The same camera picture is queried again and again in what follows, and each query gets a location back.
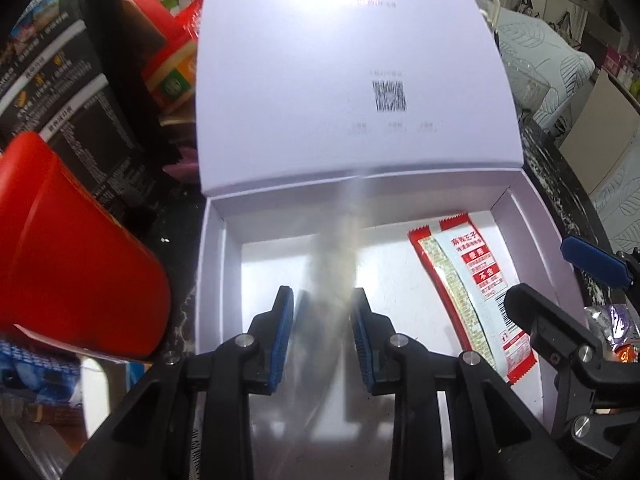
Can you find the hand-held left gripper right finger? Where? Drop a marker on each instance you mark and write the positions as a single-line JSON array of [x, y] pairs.
[[362, 350]]

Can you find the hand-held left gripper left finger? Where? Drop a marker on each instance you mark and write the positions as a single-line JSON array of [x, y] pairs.
[[281, 345]]

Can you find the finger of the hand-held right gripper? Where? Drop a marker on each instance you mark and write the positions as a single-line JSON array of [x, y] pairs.
[[592, 258], [540, 310]]

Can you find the purple snack packet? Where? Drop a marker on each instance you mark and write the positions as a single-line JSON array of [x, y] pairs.
[[617, 322]]

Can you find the red white snack packet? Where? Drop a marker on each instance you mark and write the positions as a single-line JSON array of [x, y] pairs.
[[475, 280]]

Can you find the pale soft packet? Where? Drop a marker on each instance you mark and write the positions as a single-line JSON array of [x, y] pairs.
[[330, 260]]

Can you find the lavender gift box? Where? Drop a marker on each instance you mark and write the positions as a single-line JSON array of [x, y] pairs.
[[350, 35]]

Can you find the chair with white leaf cover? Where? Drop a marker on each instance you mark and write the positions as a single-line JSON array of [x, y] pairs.
[[622, 210]]

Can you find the beige cardboard panel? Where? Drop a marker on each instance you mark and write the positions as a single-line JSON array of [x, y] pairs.
[[595, 135]]

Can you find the shelf of bottles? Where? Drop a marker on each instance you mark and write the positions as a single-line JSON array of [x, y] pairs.
[[622, 67]]

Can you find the pink wrapper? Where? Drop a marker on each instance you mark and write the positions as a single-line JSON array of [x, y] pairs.
[[182, 165]]

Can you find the white leaf-pattern cushion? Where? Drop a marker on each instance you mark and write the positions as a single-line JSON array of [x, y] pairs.
[[540, 60]]

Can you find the red plastic canister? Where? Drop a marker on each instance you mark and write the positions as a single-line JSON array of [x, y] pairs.
[[65, 260]]

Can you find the blue white printed packet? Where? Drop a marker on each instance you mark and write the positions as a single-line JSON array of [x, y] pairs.
[[35, 365]]

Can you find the red cardboard box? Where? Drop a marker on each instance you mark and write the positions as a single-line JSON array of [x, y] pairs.
[[170, 60]]

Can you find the black printed pouch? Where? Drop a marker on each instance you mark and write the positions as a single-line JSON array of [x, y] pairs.
[[75, 85]]

